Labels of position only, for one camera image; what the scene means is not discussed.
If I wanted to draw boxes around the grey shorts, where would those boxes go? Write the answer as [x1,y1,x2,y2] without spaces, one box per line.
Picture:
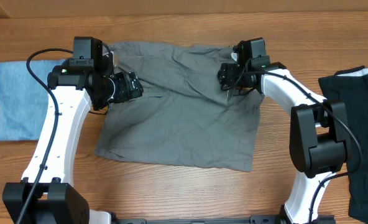
[94,42,264,172]

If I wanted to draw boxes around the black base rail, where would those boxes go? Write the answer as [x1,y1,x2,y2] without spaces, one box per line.
[109,213,336,224]

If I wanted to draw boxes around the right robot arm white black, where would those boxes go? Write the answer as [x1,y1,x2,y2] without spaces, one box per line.
[217,62,353,223]

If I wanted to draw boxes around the folded blue denim garment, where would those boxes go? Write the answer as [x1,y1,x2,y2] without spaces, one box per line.
[0,61,48,141]

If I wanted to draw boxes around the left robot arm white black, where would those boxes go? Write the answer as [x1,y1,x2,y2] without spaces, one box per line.
[2,65,143,223]

